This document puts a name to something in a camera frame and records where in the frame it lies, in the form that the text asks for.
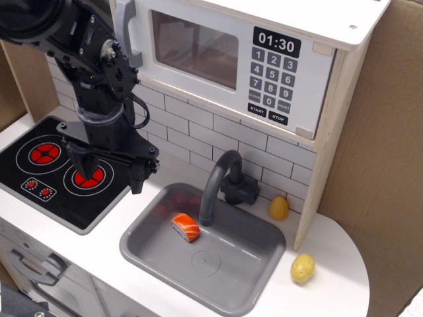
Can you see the black toy stovetop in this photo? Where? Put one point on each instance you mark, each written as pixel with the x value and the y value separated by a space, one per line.
pixel 36 169

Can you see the white toy microwave door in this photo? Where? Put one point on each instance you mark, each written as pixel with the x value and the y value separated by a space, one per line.
pixel 277 78

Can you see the yellow shell pasta toy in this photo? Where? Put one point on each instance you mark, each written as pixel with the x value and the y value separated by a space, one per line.
pixel 278 208

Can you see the grey toy sink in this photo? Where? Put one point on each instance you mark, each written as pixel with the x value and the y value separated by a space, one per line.
pixel 225 269

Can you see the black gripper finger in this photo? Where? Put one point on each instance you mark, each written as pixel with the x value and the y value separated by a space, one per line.
pixel 137 174
pixel 82 159

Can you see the yellow toy potato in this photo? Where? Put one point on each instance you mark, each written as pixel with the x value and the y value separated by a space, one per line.
pixel 302 268

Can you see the grey oven door handle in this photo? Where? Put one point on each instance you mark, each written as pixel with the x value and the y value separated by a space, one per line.
pixel 46 273

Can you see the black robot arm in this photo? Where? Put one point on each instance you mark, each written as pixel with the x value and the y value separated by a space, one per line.
pixel 81 39

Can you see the wooden microwave cabinet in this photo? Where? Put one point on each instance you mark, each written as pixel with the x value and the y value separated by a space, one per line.
pixel 297 169

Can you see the grey toy faucet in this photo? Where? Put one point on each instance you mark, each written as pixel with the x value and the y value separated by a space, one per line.
pixel 227 177

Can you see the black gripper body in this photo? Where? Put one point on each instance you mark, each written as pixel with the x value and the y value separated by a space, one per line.
pixel 111 137

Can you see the grey microwave door handle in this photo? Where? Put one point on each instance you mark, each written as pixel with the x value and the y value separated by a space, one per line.
pixel 125 13

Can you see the cardboard box wall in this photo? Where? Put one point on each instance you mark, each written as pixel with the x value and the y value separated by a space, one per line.
pixel 374 190

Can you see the salmon sushi toy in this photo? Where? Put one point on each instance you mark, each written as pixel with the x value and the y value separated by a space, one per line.
pixel 186 226

